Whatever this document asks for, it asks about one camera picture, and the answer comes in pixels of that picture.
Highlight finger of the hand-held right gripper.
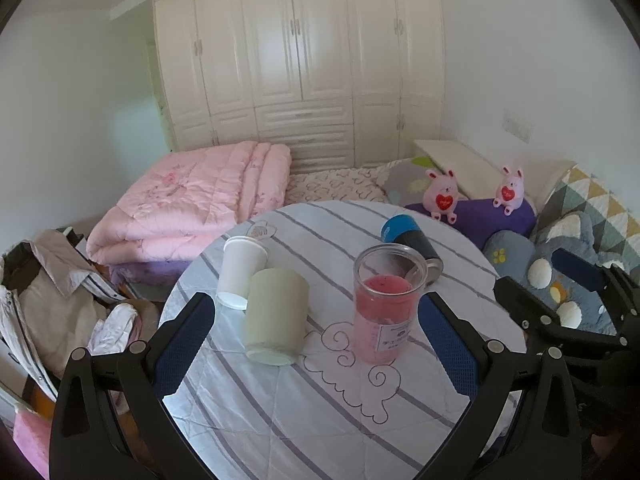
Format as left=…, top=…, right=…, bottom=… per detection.
left=552, top=248, right=640, bottom=332
left=492, top=275, right=627, bottom=357

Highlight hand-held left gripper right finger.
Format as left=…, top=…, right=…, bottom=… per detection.
left=417, top=290, right=584, bottom=480

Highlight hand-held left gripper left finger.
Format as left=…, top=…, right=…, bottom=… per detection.
left=48, top=291, right=217, bottom=480

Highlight pale green cup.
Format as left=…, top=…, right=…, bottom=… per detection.
left=243, top=267, right=311, bottom=366

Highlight clear cup with pink drink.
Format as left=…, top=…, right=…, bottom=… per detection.
left=353, top=243, right=426, bottom=365

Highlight white paper cup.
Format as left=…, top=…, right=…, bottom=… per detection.
left=216, top=235, right=270, bottom=310

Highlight grey plush toy white spots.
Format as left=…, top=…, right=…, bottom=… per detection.
left=520, top=210, right=622, bottom=337

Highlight blue paw print cushion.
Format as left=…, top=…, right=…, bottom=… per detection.
left=482, top=229, right=539, bottom=279

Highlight geometric patterned pillow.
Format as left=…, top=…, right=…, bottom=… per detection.
left=532, top=164, right=640, bottom=262

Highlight white and pink cloth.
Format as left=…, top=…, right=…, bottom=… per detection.
left=87, top=302, right=142, bottom=357

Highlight purple blanket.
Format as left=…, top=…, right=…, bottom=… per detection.
left=108, top=258, right=197, bottom=287

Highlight purple pillow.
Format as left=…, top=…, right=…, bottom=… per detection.
left=403, top=194, right=539, bottom=251

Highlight pink plush toy with heart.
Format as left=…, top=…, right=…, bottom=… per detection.
left=493, top=164, right=526, bottom=216
left=423, top=167, right=460, bottom=224

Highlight blue and black tumbler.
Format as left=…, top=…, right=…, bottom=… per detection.
left=378, top=213, right=445, bottom=287

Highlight striped white tablecloth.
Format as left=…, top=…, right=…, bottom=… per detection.
left=160, top=199, right=529, bottom=480

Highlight beige jacket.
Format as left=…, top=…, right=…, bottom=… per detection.
left=0, top=229, right=127, bottom=397

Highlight folded pink quilt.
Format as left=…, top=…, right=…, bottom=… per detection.
left=85, top=140, right=293, bottom=265

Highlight cream pillow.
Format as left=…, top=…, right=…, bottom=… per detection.
left=412, top=138, right=576, bottom=212

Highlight grey leaf print pillow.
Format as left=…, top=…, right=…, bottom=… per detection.
left=377, top=155, right=469, bottom=207

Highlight heart print bed sheet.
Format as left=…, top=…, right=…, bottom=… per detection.
left=284, top=164, right=389, bottom=206

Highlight cream wardrobe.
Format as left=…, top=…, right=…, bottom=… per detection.
left=152, top=0, right=447, bottom=169

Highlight white wall socket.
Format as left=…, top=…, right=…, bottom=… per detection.
left=502, top=109, right=534, bottom=143

